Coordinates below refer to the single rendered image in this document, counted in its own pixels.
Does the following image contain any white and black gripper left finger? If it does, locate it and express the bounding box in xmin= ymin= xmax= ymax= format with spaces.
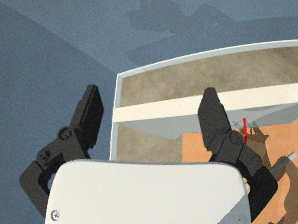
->
xmin=19 ymin=84 xmax=104 ymax=219

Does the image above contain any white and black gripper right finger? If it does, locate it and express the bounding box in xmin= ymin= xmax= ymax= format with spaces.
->
xmin=197 ymin=87 xmax=278 ymax=223

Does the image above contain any cream wall panel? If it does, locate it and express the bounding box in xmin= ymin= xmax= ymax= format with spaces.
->
xmin=112 ymin=83 xmax=298 ymax=142

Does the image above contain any grey bar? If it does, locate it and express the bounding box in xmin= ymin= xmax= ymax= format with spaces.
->
xmin=245 ymin=151 xmax=297 ymax=190

